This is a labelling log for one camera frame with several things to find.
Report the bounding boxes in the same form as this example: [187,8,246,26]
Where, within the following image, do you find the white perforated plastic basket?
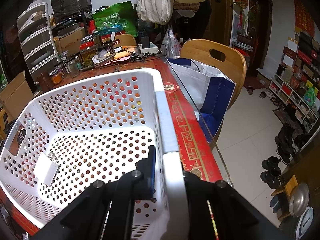
[1,68,189,239]

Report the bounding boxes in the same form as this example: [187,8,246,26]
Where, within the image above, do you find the white charger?
[34,151,59,186]

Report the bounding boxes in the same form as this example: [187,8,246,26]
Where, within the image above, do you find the black sandals pair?
[260,156,281,190]

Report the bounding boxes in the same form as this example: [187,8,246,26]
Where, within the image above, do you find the metal pot lid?
[289,183,310,217]

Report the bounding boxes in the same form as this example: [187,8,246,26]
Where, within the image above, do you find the red square paper sticker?
[163,82,180,94]

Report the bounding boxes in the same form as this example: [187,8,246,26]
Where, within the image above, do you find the blue and white paper bag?
[167,58,235,142]

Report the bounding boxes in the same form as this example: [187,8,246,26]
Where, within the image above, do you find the white shoe shelf unit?
[269,74,319,133]

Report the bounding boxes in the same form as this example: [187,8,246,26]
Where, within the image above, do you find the small jar orange contents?
[50,70,62,85]

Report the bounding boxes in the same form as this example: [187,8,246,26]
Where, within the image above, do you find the white power strip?
[138,42,158,55]

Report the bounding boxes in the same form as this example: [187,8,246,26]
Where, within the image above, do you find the glass jar with red lid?
[80,41,97,67]

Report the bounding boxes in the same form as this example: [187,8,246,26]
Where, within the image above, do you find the cardboard box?
[0,71,34,119]

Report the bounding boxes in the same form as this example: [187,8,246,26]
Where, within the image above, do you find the green shopping bag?
[92,1,138,37]

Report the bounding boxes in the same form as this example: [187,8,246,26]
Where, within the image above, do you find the beige canvas tote bag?
[136,0,173,25]

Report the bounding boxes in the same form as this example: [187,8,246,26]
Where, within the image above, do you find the white plastic drawer unit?
[16,0,60,82]

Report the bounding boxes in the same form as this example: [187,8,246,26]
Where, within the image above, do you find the black bag on shelf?
[50,0,92,23]

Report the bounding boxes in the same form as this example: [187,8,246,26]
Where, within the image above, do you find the wooden chair with handle hole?
[180,39,247,108]

